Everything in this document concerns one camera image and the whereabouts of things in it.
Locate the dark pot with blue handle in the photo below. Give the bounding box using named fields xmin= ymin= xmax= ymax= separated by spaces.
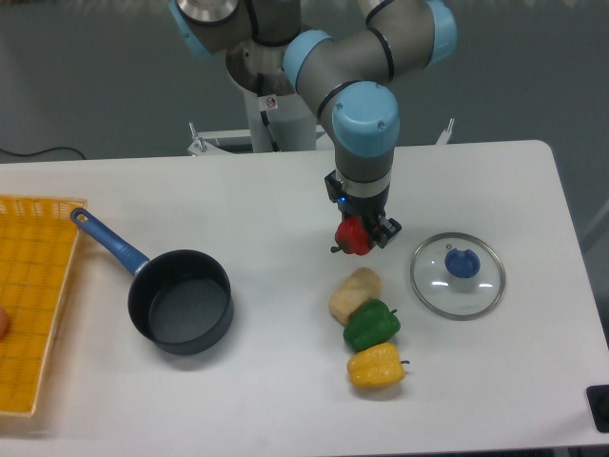
xmin=70 ymin=209 xmax=234 ymax=355

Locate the orange object in basket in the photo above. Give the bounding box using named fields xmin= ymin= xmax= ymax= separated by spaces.
xmin=0 ymin=307 xmax=10 ymax=340

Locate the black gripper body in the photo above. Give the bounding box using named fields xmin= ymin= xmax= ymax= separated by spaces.
xmin=324 ymin=169 xmax=389 ymax=229

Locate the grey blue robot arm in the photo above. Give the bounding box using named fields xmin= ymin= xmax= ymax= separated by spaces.
xmin=168 ymin=1 xmax=458 ymax=255

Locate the red bell pepper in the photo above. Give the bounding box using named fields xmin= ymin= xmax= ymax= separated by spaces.
xmin=330 ymin=216 xmax=372 ymax=256

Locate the beige bread loaf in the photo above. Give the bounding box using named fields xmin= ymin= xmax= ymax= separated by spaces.
xmin=328 ymin=268 xmax=383 ymax=326

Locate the green bell pepper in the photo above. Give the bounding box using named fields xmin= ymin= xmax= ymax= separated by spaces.
xmin=343 ymin=299 xmax=401 ymax=352

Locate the black device at table corner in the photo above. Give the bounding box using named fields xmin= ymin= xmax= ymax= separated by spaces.
xmin=586 ymin=385 xmax=609 ymax=433

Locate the yellow plastic basket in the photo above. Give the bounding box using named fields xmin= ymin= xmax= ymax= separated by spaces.
xmin=1 ymin=194 xmax=88 ymax=417

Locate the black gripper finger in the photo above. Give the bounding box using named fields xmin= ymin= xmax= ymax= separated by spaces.
xmin=365 ymin=215 xmax=402 ymax=248

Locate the black cable on floor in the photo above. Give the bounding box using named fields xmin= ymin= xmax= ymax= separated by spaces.
xmin=0 ymin=146 xmax=88 ymax=161

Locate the white clamp bracket right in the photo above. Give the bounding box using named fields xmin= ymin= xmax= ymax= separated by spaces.
xmin=436 ymin=118 xmax=455 ymax=146

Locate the glass lid with blue knob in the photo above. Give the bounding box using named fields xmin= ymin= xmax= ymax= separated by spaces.
xmin=409 ymin=232 xmax=506 ymax=321

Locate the yellow bell pepper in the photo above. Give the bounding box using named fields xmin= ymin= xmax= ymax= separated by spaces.
xmin=346 ymin=343 xmax=406 ymax=389

